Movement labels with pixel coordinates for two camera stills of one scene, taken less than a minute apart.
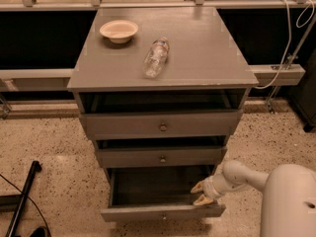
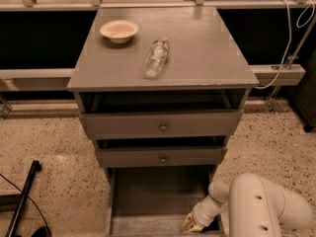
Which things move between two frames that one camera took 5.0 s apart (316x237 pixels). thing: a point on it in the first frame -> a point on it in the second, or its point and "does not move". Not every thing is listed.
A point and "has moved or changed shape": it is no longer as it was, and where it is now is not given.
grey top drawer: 162,124 does not move
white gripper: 209,188 -> 199,215
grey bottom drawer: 158,193 has moved or changed shape
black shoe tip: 39,232 does not move
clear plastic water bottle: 155,57 does not move
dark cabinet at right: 303,96 does not move
